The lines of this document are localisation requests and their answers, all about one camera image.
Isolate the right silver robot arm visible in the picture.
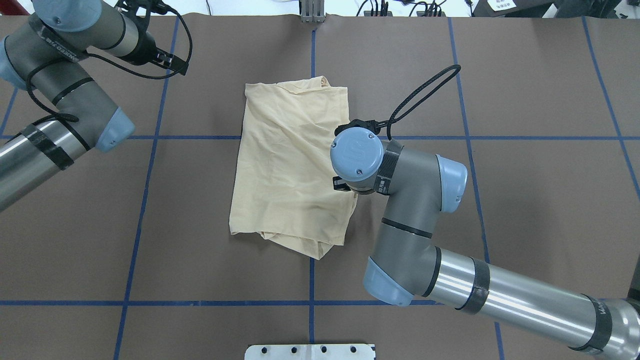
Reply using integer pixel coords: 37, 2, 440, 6
327, 128, 639, 360

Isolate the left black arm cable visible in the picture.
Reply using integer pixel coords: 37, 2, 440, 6
25, 2, 194, 126

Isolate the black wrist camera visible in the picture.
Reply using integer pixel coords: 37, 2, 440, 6
114, 0, 174, 18
334, 119, 380, 136

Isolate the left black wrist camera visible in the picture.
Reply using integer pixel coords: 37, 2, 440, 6
114, 0, 174, 18

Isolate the white metal base plate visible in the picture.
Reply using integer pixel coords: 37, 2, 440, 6
244, 343, 377, 360

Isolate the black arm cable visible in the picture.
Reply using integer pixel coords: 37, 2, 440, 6
25, 2, 194, 126
372, 64, 462, 138

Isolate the beige long sleeve shirt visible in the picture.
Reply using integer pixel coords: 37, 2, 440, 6
228, 76, 358, 260

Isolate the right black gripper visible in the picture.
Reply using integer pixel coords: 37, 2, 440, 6
332, 176, 352, 192

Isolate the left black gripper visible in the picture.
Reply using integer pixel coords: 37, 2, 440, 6
150, 47, 189, 76

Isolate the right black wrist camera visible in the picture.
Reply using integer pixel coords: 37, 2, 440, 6
334, 119, 380, 136

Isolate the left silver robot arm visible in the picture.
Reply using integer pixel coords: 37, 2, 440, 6
0, 0, 192, 210

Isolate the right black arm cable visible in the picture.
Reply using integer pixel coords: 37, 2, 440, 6
372, 64, 462, 138

